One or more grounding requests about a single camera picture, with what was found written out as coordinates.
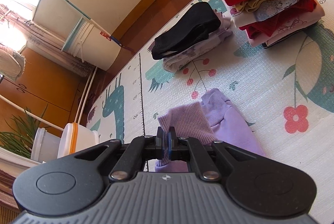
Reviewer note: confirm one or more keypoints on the green potted plant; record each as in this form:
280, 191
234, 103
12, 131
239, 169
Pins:
18, 132

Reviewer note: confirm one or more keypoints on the white orange storage box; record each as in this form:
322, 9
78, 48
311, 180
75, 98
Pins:
74, 138

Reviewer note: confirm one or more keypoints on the white floral folded garment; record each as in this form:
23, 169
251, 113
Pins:
178, 61

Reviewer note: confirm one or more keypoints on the cartoon foam play mat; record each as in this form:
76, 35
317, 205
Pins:
284, 92

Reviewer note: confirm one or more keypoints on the wooden wardrobe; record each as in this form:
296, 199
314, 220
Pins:
46, 88

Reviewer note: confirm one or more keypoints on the purple sweatshirt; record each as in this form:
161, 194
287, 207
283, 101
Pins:
213, 118

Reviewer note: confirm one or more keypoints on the pink folded garment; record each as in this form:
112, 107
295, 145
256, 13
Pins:
291, 26

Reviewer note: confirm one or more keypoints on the white plastic bucket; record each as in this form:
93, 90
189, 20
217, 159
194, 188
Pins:
89, 44

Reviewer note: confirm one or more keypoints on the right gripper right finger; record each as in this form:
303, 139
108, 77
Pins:
191, 151

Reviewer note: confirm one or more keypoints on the black folded garment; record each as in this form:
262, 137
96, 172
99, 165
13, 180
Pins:
193, 27

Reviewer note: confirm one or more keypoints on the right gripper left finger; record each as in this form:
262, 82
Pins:
136, 154

